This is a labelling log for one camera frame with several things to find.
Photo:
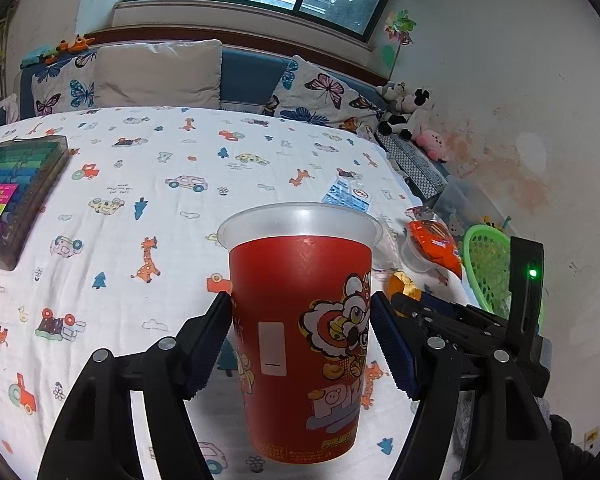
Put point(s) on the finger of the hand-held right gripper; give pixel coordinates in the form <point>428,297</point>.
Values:
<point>410,307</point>
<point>442,304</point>

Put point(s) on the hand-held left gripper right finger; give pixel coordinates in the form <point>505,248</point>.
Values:
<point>395,347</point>

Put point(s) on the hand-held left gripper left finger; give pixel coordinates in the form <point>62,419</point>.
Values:
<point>210,345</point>

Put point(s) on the yellow wrapper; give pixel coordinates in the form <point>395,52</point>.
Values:
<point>402,285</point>

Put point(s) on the green plastic mesh basket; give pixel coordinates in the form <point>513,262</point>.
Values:
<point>485,270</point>

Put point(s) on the red cartoon print cup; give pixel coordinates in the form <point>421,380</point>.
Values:
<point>300,310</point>

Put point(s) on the person's right forearm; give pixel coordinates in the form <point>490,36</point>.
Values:
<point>565,440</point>

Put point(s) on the clear plastic cup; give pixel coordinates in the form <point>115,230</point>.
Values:
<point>414,260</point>

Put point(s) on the orange snack packet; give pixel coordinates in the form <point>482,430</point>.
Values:
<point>435,242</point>

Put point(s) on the yellow toy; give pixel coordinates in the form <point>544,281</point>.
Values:
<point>495,224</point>

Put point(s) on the clear plastic storage bin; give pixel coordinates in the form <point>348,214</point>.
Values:
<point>460,200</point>

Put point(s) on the blue white tissue packet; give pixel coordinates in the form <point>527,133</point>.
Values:
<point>347,195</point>

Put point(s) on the grey patterned cushion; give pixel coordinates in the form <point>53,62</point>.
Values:
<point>415,165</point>

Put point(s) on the white cartoon printed blanket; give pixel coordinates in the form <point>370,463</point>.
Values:
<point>130,210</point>

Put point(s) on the pink plush toy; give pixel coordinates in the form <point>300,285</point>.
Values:
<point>432,142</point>

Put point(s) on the black white cow plush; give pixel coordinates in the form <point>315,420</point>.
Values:
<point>397,125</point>

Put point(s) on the black eared mouse plush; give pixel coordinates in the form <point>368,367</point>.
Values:
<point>417,102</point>

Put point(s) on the grey white cow plush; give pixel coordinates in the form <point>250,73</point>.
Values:
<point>390,92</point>

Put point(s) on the large butterfly print pillow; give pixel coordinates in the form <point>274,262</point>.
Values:
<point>320,95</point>

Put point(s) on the box of coloured markers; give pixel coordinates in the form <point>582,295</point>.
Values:
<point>20,180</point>

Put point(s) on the beige pillow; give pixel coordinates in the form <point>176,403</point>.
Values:
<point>155,75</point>

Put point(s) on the blue daybed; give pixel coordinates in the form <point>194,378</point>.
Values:
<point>255,72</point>

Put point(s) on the green pink pinwheel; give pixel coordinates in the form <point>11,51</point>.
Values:
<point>399,25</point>

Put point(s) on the small butterfly print pillow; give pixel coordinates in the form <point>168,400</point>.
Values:
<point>65,85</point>

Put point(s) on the orange toy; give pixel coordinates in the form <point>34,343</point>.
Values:
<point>76,43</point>

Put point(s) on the teal toy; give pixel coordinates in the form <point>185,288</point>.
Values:
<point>40,55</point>

